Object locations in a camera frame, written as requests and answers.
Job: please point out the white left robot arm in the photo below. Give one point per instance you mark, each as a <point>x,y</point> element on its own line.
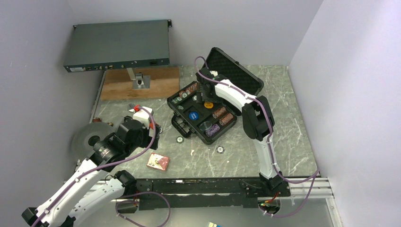
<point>70,205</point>

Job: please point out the red playing card deck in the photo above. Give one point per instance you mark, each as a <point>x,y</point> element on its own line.
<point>157,161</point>

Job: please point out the clear dealer button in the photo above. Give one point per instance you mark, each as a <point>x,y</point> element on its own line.
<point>206,125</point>

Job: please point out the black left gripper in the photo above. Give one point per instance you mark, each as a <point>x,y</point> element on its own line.
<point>148,139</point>

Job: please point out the blue poker chip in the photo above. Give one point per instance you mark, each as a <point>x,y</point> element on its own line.
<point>220,149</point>

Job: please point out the green poker chip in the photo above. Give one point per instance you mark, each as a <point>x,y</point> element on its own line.
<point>180,140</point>

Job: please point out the grey rack server unit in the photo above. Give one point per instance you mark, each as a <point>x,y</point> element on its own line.
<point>118,45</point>

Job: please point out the orange chip stack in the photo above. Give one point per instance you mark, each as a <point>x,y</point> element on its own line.
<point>226,119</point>
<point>219,112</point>

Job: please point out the metal stand bracket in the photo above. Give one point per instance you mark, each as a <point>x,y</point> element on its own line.
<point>139,81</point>

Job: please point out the mixed red chip stack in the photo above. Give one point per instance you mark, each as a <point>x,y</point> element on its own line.
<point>191,89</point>

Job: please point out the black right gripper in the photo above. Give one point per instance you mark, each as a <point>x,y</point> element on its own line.
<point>200,90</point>

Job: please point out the black poker case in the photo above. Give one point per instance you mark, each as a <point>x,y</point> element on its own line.
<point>223,64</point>

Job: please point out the wooden board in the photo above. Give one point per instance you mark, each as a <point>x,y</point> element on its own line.
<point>164,82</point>

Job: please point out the orange big blind button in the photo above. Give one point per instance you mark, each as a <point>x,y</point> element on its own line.
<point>208,105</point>

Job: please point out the blue small blind button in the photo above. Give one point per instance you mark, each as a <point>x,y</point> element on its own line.
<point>193,116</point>

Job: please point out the purple chip stack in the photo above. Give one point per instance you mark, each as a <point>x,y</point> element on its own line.
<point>212,130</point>

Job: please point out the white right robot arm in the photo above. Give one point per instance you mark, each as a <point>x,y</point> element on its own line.
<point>257,123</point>

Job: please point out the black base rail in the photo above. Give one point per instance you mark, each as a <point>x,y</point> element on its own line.
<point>247,192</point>

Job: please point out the grey filament spool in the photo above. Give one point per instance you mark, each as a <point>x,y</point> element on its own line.
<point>85,138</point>

